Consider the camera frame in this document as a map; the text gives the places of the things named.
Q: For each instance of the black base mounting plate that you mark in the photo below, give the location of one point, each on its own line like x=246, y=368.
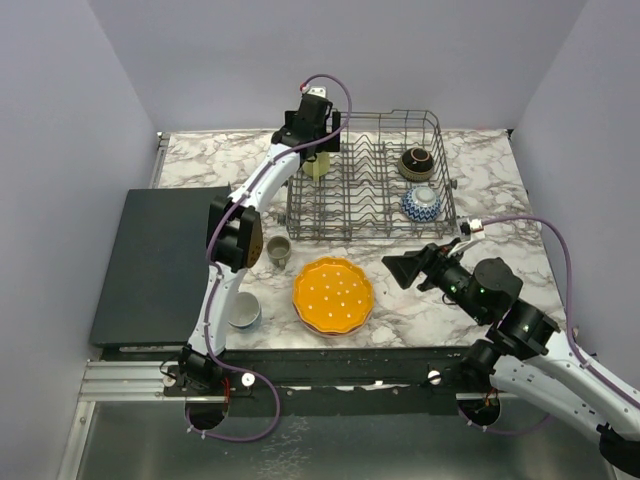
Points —
x=327, y=382

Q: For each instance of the dark network switch box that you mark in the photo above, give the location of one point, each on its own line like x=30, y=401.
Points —
x=157, y=273

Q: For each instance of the orange blue patterned bowl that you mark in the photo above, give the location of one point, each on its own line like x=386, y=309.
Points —
x=421, y=204

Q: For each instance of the grey wire dish rack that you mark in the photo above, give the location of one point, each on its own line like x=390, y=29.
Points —
x=360, y=197

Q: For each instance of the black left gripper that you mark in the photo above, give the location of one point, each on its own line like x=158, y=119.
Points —
x=331, y=126

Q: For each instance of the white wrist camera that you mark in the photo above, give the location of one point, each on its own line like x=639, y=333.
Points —
x=318, y=91
x=470, y=228

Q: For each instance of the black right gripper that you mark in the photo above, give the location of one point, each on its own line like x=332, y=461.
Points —
x=430, y=259

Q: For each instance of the pale yellow mug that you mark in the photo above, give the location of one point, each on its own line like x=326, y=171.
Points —
x=317, y=168

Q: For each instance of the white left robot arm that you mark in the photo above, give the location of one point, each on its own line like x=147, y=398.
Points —
x=234, y=231

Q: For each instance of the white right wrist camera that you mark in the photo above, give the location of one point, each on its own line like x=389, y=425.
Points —
x=470, y=228

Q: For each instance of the dark brown bowl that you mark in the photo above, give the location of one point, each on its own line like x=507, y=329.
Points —
x=416, y=165

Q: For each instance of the blue mug white inside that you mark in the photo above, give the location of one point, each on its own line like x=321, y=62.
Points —
x=246, y=312

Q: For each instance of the small grey cup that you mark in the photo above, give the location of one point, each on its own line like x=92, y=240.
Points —
x=279, y=251

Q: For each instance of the aluminium rail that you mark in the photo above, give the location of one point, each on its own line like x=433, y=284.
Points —
x=142, y=381

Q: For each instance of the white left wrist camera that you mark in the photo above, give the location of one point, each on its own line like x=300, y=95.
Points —
x=318, y=91

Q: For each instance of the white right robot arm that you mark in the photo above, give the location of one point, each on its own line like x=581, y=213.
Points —
x=526, y=353

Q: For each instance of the orange polka dot plate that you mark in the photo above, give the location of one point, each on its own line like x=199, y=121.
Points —
x=333, y=284

